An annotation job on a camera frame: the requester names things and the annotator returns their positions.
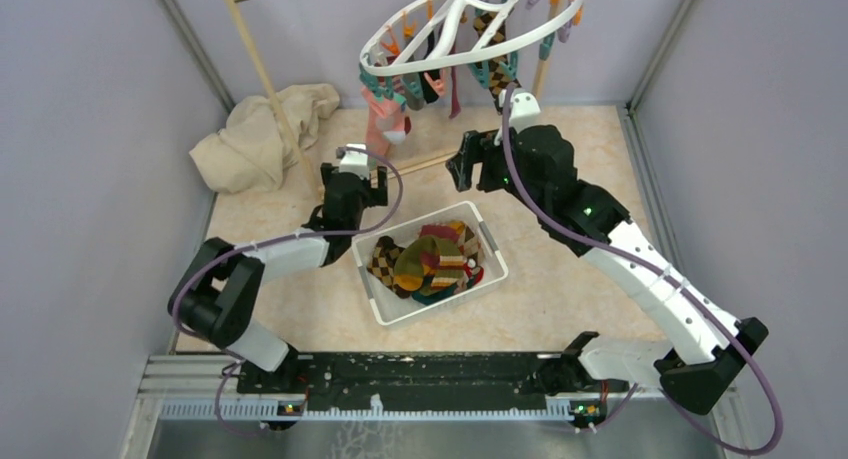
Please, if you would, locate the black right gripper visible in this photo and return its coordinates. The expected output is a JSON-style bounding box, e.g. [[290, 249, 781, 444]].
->
[[446, 121, 548, 216]]

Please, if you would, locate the pink sock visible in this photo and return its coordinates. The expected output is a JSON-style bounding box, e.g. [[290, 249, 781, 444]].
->
[[361, 86, 411, 156]]

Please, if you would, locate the olive green orange sock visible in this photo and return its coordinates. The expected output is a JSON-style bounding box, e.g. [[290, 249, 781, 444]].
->
[[393, 235, 466, 292]]

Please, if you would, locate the brown beige argyle sock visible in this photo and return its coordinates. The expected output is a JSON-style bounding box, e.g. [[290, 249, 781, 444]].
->
[[457, 223, 484, 263]]

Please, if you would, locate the dark teal sock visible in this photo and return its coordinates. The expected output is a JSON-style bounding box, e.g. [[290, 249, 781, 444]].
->
[[411, 283, 462, 306]]

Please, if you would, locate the red sock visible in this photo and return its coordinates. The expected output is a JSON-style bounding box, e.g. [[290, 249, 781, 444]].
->
[[464, 258, 484, 289]]

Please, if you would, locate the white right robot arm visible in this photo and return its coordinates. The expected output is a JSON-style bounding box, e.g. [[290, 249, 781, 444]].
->
[[446, 125, 769, 415]]

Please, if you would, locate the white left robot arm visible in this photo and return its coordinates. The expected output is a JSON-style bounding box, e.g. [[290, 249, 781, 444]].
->
[[167, 163, 389, 393]]

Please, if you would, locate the white oval clip hanger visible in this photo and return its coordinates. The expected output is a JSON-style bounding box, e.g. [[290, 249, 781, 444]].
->
[[358, 0, 587, 78]]

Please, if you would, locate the thin brown argyle sock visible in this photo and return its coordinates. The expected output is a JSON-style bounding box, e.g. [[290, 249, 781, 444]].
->
[[471, 8, 523, 109]]

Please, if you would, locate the beige crumpled cloth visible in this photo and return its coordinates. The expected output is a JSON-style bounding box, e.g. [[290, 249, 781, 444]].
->
[[189, 83, 340, 194]]

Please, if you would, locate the maroon purple sock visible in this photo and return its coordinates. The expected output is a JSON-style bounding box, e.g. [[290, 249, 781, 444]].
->
[[449, 66, 462, 120]]

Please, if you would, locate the white plastic basket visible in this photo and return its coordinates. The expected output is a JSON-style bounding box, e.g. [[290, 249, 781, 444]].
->
[[352, 201, 509, 327]]

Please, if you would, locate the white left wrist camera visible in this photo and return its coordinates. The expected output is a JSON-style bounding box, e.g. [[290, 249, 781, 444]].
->
[[336, 143, 370, 179]]

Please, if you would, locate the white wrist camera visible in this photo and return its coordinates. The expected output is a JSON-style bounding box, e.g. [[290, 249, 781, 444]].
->
[[336, 143, 370, 179], [494, 87, 541, 146]]

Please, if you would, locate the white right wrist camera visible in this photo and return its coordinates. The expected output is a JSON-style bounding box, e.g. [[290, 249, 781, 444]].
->
[[494, 87, 541, 146]]

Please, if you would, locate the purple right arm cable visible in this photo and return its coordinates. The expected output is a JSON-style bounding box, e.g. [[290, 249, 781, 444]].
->
[[500, 88, 785, 457]]

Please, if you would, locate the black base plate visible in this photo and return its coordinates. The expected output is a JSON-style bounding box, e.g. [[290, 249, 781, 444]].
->
[[236, 352, 628, 412]]

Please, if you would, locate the wooden drying rack frame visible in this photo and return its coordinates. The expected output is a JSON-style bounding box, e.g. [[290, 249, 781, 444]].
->
[[215, 0, 572, 199]]

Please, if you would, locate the aluminium front rail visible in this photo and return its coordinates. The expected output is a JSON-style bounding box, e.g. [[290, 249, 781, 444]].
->
[[139, 353, 663, 429]]

